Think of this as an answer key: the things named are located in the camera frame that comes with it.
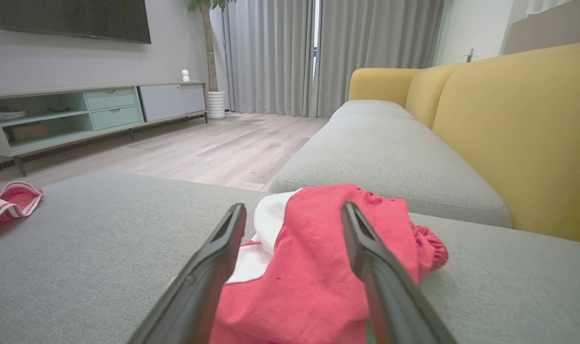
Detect grey curtain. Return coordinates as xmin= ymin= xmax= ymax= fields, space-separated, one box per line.
xmin=221 ymin=0 xmax=317 ymax=118
xmin=317 ymin=0 xmax=446 ymax=118

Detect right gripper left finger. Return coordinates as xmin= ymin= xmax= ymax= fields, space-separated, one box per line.
xmin=127 ymin=203 xmax=247 ymax=344

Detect tall green potted tree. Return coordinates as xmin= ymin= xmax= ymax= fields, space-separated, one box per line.
xmin=188 ymin=0 xmax=236 ymax=92

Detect short grey sofa seat cushion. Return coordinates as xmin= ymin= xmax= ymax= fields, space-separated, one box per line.
xmin=330 ymin=99 xmax=415 ymax=120

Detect brown box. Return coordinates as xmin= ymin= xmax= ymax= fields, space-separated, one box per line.
xmin=5 ymin=123 xmax=50 ymax=144

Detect pale green TV cabinet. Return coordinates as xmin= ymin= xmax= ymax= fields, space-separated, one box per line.
xmin=0 ymin=81 xmax=209 ymax=177

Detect red shorts with white trim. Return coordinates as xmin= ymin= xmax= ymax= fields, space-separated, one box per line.
xmin=208 ymin=183 xmax=449 ymax=344

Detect wide grey sofa ottoman cushion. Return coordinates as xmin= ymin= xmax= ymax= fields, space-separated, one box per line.
xmin=0 ymin=172 xmax=580 ymax=344

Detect red shirt with white sleeves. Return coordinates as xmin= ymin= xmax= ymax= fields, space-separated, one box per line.
xmin=0 ymin=168 xmax=44 ymax=243

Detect long grey sofa seat cushion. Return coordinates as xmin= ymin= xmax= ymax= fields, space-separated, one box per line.
xmin=269 ymin=115 xmax=513 ymax=228

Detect yellow sofa backrest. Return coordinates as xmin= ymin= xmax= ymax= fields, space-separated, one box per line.
xmin=348 ymin=41 xmax=580 ymax=247

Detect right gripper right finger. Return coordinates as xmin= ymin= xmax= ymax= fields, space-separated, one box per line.
xmin=341 ymin=201 xmax=459 ymax=344

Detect beige wall panel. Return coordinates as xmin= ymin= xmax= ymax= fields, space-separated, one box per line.
xmin=503 ymin=0 xmax=580 ymax=55

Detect white ribbed plant pot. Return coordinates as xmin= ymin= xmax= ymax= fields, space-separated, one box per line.
xmin=207 ymin=90 xmax=227 ymax=119

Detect black wall television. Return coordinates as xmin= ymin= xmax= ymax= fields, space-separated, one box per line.
xmin=0 ymin=0 xmax=152 ymax=44

